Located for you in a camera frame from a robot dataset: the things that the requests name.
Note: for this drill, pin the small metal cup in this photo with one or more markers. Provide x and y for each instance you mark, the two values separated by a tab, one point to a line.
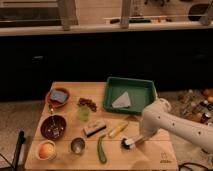
78	145

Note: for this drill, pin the green plastic tray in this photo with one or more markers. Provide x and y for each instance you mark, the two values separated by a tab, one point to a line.
140	94

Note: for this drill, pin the green cucumber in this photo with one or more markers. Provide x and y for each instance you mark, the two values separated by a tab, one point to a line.
101	154

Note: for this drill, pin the black stand left of table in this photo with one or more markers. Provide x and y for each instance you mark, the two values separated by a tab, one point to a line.
20	142

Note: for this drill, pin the orange-brown small plate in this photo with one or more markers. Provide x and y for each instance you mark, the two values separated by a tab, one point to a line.
53	103

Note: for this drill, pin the brown dried food pile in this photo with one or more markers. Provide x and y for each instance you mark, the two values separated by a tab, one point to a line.
89	103

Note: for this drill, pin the small wooden bowl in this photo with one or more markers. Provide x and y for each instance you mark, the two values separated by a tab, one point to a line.
38	149

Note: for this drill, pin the blue sponge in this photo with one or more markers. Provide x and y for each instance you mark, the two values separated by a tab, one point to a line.
58	96

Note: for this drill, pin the orange fruit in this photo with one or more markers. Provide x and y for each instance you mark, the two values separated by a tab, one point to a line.
46	151

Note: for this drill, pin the grey folded cloth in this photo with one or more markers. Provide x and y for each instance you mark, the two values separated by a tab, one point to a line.
122	101

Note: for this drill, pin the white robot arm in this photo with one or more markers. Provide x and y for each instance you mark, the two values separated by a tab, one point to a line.
157	116

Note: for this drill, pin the dark brown bowl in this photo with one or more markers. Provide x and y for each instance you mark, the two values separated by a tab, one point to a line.
47	129

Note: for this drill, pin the wooden scrub brush block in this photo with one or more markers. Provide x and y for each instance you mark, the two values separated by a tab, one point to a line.
94	127

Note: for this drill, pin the spice bottle rack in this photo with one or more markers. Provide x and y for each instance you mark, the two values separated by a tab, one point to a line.
200	111

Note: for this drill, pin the translucent green cup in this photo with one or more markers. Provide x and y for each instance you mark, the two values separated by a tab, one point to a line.
83	113

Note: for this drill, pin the metal fork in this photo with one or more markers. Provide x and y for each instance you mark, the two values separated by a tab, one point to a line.
55	128

